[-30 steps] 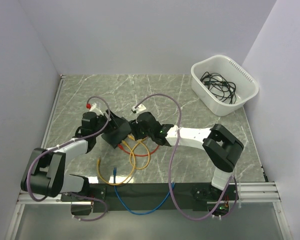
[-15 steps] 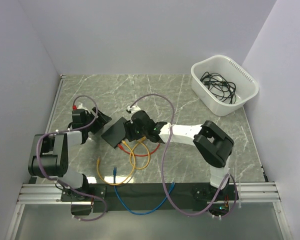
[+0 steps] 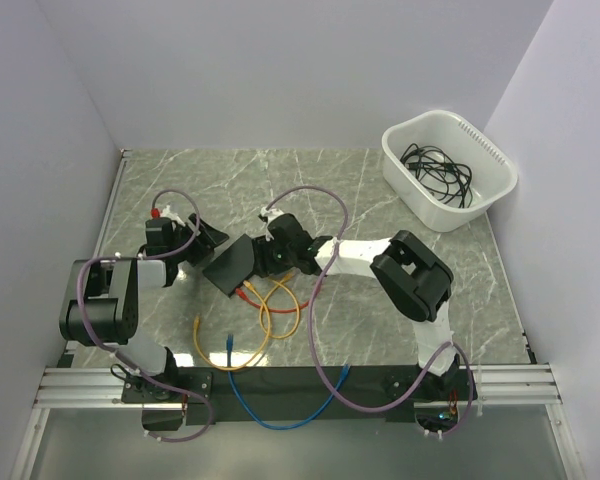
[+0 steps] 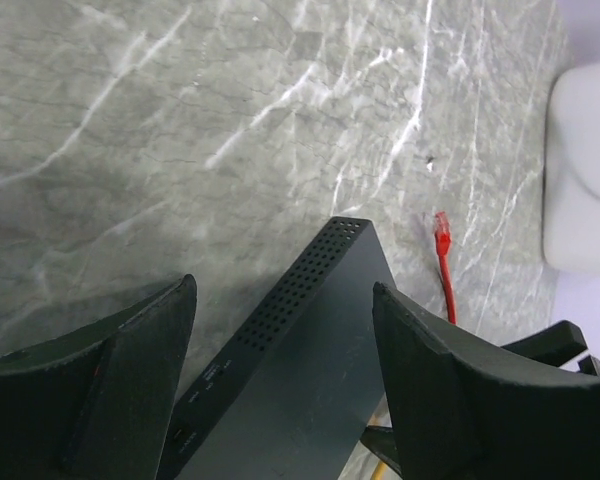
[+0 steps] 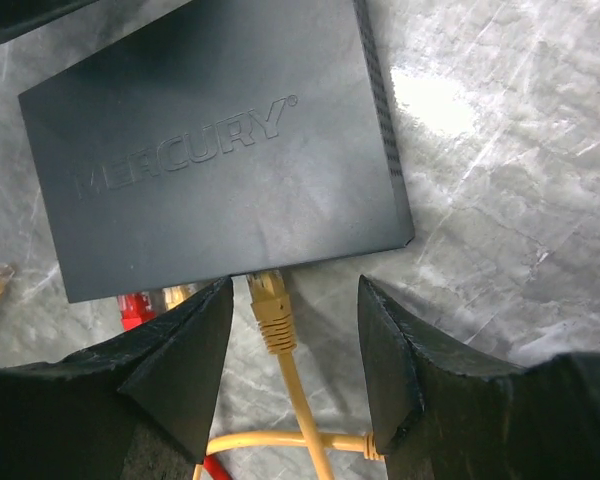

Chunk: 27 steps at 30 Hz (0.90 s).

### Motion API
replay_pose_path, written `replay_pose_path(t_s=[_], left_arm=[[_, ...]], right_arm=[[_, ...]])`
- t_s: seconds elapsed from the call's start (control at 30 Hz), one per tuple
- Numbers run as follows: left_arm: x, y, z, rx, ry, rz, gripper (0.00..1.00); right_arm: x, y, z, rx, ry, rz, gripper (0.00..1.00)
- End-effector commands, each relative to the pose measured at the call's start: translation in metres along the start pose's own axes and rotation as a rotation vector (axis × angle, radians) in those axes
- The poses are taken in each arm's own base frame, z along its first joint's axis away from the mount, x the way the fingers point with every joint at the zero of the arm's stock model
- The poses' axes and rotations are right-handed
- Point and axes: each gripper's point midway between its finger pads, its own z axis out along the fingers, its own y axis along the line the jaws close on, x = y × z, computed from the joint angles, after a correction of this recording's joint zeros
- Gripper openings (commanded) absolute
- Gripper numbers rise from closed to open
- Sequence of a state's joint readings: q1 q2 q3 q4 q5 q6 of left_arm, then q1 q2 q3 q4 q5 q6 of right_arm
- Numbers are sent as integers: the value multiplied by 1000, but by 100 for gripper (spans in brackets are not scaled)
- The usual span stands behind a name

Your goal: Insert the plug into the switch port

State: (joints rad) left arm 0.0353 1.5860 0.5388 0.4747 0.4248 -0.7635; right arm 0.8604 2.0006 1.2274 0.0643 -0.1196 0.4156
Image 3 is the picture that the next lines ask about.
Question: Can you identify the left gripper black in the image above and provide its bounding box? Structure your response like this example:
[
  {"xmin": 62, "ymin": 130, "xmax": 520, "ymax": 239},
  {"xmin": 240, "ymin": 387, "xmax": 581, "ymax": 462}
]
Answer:
[{"xmin": 169, "ymin": 213, "xmax": 229, "ymax": 265}]

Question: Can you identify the black network switch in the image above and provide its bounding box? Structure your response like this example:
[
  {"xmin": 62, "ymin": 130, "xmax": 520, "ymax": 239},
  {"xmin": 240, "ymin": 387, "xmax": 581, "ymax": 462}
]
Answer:
[{"xmin": 203, "ymin": 234, "xmax": 255, "ymax": 297}]

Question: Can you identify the red ethernet cable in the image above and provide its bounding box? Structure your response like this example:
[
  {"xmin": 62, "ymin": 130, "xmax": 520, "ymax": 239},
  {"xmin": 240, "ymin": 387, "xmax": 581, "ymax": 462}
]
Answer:
[{"xmin": 235, "ymin": 287, "xmax": 311, "ymax": 315}]

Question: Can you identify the blue ethernet cable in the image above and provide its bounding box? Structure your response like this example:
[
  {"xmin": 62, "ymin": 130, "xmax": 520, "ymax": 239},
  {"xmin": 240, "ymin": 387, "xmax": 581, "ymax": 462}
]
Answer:
[{"xmin": 225, "ymin": 335, "xmax": 351, "ymax": 430}]

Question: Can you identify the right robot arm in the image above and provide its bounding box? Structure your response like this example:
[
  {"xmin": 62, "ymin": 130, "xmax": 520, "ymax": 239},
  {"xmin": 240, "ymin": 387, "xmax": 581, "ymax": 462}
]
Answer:
[{"xmin": 251, "ymin": 213, "xmax": 458, "ymax": 399}]

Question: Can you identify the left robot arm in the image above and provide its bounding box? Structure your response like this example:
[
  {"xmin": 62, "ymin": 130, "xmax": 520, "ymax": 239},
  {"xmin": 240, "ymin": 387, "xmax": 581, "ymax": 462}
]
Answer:
[{"xmin": 59, "ymin": 210, "xmax": 229, "ymax": 402}]

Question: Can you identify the white plastic basin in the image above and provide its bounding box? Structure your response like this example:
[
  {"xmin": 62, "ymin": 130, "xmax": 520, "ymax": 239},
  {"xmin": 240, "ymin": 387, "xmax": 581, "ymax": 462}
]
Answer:
[{"xmin": 381, "ymin": 110, "xmax": 518, "ymax": 233}]

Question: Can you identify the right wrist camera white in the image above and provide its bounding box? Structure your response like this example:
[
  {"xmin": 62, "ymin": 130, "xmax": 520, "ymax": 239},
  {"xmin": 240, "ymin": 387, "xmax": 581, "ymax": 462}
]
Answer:
[{"xmin": 258, "ymin": 207, "xmax": 284, "ymax": 224}]

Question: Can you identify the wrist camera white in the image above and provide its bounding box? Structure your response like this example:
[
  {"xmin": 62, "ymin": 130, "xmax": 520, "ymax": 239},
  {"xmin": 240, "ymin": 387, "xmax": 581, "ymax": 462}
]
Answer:
[
  {"xmin": 258, "ymin": 207, "xmax": 284, "ymax": 224},
  {"xmin": 150, "ymin": 204, "xmax": 186, "ymax": 225}
]

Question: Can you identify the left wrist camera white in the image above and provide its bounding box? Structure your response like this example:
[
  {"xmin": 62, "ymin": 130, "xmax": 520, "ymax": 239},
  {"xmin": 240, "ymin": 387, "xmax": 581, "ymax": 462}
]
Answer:
[{"xmin": 150, "ymin": 204, "xmax": 186, "ymax": 225}]

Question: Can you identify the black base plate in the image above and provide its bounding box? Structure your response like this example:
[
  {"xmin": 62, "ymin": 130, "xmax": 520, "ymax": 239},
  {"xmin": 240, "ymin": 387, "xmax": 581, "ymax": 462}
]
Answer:
[{"xmin": 121, "ymin": 364, "xmax": 478, "ymax": 432}]

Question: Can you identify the black cable bundle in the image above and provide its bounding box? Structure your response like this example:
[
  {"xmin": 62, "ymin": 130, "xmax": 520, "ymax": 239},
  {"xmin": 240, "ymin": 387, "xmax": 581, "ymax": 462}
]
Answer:
[{"xmin": 398, "ymin": 142, "xmax": 475, "ymax": 209}]

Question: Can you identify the aluminium rail frame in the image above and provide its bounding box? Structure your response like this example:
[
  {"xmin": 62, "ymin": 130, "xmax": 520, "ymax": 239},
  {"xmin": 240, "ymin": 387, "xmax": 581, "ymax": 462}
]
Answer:
[{"xmin": 9, "ymin": 148, "xmax": 131, "ymax": 480}]

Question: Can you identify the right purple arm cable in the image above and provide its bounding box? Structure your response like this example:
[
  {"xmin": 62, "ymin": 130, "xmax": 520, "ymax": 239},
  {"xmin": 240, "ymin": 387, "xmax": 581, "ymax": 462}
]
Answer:
[{"xmin": 265, "ymin": 185, "xmax": 476, "ymax": 436}]

